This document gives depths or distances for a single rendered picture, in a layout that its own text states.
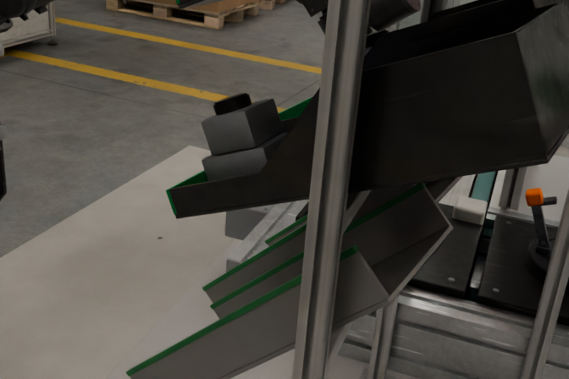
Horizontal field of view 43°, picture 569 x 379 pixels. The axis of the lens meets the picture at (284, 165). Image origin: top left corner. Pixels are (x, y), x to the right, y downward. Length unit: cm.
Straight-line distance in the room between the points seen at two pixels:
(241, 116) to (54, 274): 63
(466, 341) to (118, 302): 47
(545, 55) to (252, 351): 30
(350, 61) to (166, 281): 73
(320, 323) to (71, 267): 70
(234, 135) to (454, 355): 47
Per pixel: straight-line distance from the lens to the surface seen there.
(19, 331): 101
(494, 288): 95
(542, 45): 45
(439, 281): 94
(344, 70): 41
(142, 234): 121
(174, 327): 99
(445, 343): 92
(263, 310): 54
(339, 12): 40
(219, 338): 58
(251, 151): 55
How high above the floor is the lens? 145
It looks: 23 degrees down
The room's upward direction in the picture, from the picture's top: 5 degrees clockwise
